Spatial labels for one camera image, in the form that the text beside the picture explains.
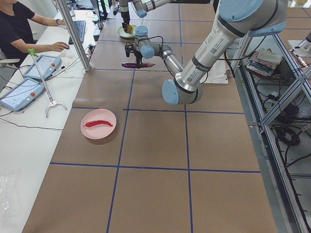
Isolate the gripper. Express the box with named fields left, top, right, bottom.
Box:
left=121, top=11, right=130, bottom=31
left=134, top=50, right=143, bottom=69

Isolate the red yellow pomegranate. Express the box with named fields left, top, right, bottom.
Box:
left=125, top=24, right=134, bottom=34

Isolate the purple eggplant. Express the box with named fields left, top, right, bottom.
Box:
left=121, top=63, right=155, bottom=69

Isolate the red chili pepper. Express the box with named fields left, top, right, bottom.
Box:
left=83, top=120, right=113, bottom=128

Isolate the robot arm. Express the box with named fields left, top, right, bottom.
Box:
left=134, top=0, right=287, bottom=105
left=118, top=0, right=219, bottom=34

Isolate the green plate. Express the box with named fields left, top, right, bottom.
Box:
left=117, top=25, right=136, bottom=39

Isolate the black keyboard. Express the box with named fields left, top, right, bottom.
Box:
left=73, top=20, right=86, bottom=43

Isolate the pink plate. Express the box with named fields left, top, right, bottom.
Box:
left=80, top=109, right=117, bottom=139

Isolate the upper teach pendant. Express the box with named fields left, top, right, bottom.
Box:
left=23, top=55, right=61, bottom=81

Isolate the teach pendant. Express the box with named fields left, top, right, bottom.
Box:
left=0, top=78, right=45, bottom=111
left=23, top=55, right=61, bottom=81

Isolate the reacher grabber tool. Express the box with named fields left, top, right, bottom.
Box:
left=28, top=48, right=68, bottom=118

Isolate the person in black shirt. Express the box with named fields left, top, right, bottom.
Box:
left=0, top=0, right=69, bottom=67

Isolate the lower teach pendant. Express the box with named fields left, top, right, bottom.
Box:
left=0, top=78, right=45, bottom=111

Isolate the stack of books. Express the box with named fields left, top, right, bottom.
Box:
left=246, top=49, right=283, bottom=77

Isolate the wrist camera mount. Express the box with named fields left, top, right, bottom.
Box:
left=124, top=42, right=135, bottom=57
left=113, top=2, right=121, bottom=16

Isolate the aluminium frame post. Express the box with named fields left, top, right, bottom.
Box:
left=55, top=0, right=91, bottom=72

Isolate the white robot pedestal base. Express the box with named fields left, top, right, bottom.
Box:
left=200, top=60, right=228, bottom=84

